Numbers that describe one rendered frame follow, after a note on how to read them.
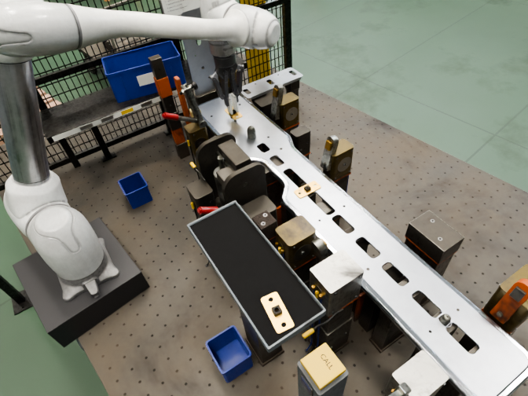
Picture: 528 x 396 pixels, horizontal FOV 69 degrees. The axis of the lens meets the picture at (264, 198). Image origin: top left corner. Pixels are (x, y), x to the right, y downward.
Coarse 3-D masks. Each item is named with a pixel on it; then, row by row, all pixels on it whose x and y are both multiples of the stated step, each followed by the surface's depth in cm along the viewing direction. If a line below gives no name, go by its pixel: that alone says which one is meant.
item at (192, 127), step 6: (186, 126) 140; (192, 126) 140; (198, 126) 140; (186, 132) 140; (192, 132) 138; (198, 132) 139; (204, 132) 140; (192, 138) 139; (198, 138) 141; (204, 138) 142; (192, 144) 141; (198, 144) 142; (192, 150) 145; (192, 156) 148; (198, 168) 155; (198, 174) 155
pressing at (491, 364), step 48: (240, 96) 161; (240, 144) 139; (288, 144) 137; (288, 192) 121; (336, 192) 119; (336, 240) 107; (384, 240) 105; (384, 288) 96; (432, 288) 95; (432, 336) 87; (480, 336) 86; (480, 384) 79
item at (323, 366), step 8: (312, 352) 71; (320, 352) 70; (328, 352) 70; (304, 360) 70; (312, 360) 70; (320, 360) 70; (328, 360) 69; (336, 360) 69; (312, 368) 69; (320, 368) 68; (328, 368) 68; (336, 368) 68; (344, 368) 68; (312, 376) 68; (320, 376) 68; (328, 376) 68; (336, 376) 68; (320, 384) 67
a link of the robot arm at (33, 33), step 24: (0, 0) 79; (24, 0) 82; (0, 24) 76; (24, 24) 79; (48, 24) 81; (72, 24) 85; (0, 48) 79; (24, 48) 81; (48, 48) 84; (72, 48) 89
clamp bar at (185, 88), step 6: (186, 84) 129; (192, 84) 129; (186, 90) 127; (186, 96) 130; (192, 96) 130; (192, 102) 131; (192, 108) 133; (198, 108) 134; (198, 114) 136; (198, 120) 137
